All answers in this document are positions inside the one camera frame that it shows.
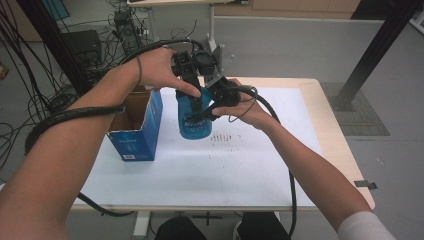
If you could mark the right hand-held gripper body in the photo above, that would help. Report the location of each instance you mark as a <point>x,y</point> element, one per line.
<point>226,93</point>

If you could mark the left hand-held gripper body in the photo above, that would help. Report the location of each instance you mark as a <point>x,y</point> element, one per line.
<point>186,65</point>

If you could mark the blue plastic bottle white cap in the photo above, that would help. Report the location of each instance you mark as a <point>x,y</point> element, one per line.
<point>191,128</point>

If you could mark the blue cardboard box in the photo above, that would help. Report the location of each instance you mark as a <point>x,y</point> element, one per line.
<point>143,133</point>

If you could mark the person's right hand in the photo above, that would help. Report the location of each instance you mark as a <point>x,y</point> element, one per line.
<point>248,108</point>

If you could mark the person's left hand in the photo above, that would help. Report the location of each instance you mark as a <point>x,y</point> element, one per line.
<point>160,71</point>

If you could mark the white desk with legs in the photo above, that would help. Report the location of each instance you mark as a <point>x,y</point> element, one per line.
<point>213,30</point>

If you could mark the white paper mat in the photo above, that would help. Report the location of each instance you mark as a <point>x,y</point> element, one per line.
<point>216,173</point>

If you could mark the black equipment box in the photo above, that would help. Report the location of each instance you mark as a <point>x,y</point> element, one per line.
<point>83,46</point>

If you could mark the wooden cabinet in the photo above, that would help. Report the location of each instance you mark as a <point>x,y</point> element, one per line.
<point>300,8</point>

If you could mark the person's left leg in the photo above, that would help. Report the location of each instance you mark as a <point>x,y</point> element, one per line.
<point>181,230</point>

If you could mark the person's leg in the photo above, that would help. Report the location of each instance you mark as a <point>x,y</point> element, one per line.
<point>263,226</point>
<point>181,230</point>

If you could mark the person's right leg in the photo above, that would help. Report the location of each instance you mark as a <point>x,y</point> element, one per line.
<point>263,226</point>

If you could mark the grey floor mat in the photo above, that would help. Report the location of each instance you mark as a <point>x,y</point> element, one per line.
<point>363,116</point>

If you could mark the black tape strip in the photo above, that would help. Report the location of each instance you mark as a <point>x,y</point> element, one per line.
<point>365,184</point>

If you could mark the white right shirt sleeve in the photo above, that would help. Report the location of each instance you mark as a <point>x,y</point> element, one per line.
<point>365,228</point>

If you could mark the black metal stand post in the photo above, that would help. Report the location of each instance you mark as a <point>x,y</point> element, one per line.
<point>56,50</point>

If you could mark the black metal frame post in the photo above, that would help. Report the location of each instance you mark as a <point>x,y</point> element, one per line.
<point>376,53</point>

